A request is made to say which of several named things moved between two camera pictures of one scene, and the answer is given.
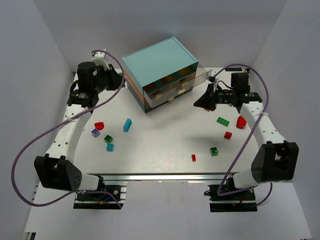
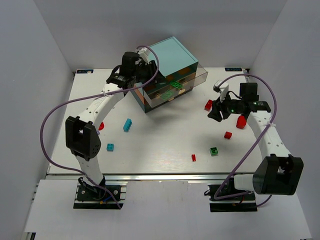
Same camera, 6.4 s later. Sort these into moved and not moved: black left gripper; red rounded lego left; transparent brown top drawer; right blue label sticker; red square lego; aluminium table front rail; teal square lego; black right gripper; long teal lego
Moved: black right gripper; black left gripper
Not moved: long teal lego; right blue label sticker; teal square lego; red square lego; transparent brown top drawer; aluminium table front rail; red rounded lego left
